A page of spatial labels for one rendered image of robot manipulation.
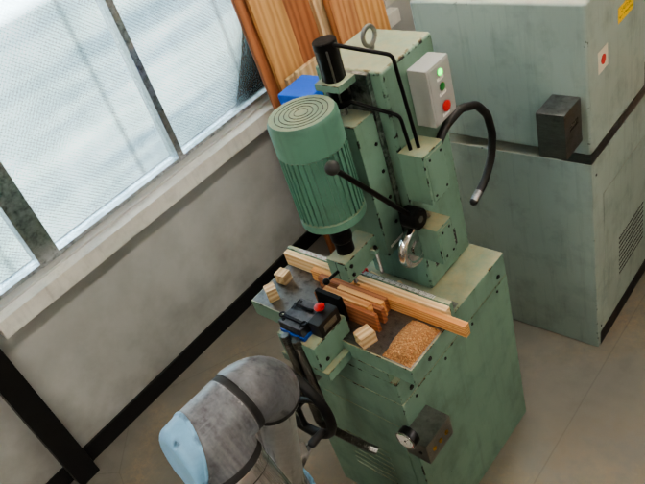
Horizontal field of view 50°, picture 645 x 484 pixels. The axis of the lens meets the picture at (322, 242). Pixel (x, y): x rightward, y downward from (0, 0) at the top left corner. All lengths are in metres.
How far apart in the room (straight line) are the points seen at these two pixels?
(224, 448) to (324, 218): 0.76
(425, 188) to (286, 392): 0.79
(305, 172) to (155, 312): 1.66
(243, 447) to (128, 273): 1.94
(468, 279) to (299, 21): 1.63
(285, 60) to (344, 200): 1.54
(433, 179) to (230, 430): 0.92
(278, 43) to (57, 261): 1.31
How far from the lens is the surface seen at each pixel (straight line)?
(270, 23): 3.10
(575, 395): 2.81
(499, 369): 2.41
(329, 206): 1.68
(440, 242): 1.87
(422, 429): 2.00
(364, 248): 1.88
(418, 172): 1.78
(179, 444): 1.12
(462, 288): 2.08
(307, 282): 2.09
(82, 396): 3.10
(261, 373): 1.16
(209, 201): 3.18
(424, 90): 1.76
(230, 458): 1.14
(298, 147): 1.59
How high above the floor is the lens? 2.23
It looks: 37 degrees down
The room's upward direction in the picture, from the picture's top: 19 degrees counter-clockwise
